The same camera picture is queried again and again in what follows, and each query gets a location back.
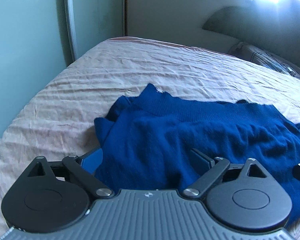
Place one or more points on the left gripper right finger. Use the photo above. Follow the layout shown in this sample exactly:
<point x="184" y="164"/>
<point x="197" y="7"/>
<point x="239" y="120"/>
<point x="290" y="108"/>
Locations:
<point x="211" y="172"/>

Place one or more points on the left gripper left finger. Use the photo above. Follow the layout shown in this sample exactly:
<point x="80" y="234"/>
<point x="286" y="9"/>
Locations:
<point x="82" y="173"/>

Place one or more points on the dark blue knit sweater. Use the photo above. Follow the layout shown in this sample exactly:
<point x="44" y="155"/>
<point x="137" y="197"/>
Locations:
<point x="147" y="141"/>

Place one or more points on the dark curved headboard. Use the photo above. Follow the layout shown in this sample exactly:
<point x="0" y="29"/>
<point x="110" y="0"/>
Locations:
<point x="274" y="27"/>

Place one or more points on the beige wrinkled bed sheet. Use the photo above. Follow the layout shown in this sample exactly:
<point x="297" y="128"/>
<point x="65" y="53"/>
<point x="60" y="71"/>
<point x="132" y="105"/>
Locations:
<point x="59" y="119"/>

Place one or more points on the glass sliding wardrobe door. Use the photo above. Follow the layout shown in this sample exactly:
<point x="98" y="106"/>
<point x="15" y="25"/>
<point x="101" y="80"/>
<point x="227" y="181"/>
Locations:
<point x="40" y="38"/>

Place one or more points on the patterned pillow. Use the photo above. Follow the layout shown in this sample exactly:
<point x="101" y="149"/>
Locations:
<point x="248" y="52"/>

